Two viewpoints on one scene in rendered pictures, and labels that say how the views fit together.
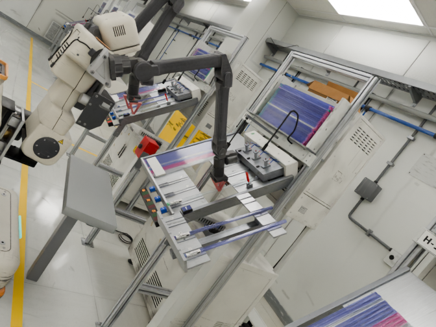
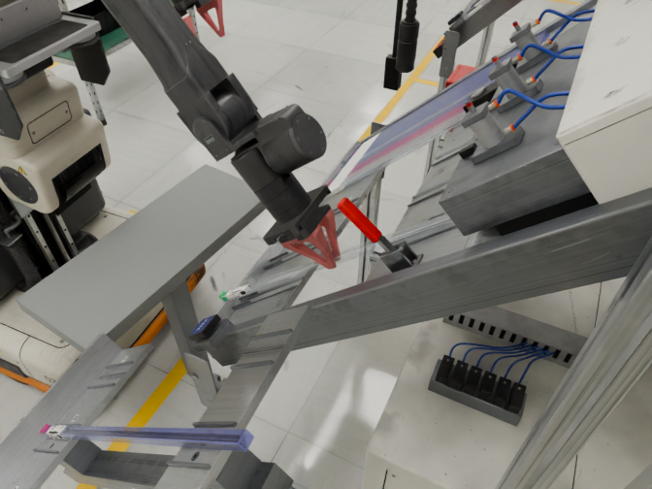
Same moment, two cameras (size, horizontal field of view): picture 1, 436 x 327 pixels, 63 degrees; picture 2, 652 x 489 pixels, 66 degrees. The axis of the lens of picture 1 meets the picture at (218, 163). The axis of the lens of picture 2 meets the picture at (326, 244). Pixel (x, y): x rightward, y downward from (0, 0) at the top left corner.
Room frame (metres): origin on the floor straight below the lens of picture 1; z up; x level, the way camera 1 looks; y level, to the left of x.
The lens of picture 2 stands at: (1.65, -0.53, 1.45)
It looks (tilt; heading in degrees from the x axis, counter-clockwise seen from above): 44 degrees down; 62
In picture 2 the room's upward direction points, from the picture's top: straight up
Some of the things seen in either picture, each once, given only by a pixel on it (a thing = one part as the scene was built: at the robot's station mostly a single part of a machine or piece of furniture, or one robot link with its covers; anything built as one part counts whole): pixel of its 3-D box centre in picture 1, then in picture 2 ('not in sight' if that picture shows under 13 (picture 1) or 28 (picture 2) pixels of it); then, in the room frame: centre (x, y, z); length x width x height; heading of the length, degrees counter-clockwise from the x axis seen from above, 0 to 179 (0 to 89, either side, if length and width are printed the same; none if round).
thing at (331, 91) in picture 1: (339, 95); not in sight; (2.49, -0.40, 1.82); 0.68 x 0.30 x 0.20; 36
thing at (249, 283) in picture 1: (196, 265); (544, 434); (2.35, -0.29, 0.31); 0.70 x 0.65 x 0.62; 36
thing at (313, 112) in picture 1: (297, 115); not in sight; (2.23, -0.23, 1.52); 0.51 x 0.13 x 0.27; 36
